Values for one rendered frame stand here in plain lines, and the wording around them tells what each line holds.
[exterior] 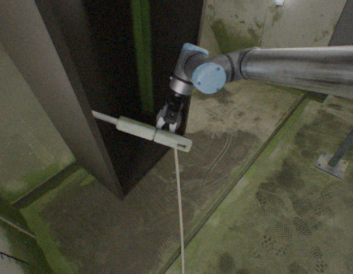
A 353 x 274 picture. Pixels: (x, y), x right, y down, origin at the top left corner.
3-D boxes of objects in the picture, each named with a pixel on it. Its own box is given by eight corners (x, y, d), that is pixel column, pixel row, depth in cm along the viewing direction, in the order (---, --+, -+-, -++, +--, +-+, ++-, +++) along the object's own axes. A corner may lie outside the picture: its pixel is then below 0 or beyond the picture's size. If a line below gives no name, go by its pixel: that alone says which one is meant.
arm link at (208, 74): (234, 60, 59) (214, 47, 68) (196, 70, 57) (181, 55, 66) (232, 90, 65) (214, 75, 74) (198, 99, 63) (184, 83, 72)
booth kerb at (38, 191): (23, 212, 159) (12, 204, 149) (22, 210, 160) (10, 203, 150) (224, 67, 287) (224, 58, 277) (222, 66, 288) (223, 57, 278)
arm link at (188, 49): (190, 45, 65) (181, 37, 72) (177, 82, 71) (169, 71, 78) (214, 54, 69) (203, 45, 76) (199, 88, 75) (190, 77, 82)
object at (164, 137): (193, 122, 101) (192, 146, 81) (190, 130, 103) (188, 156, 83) (94, 87, 96) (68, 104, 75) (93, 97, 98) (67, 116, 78)
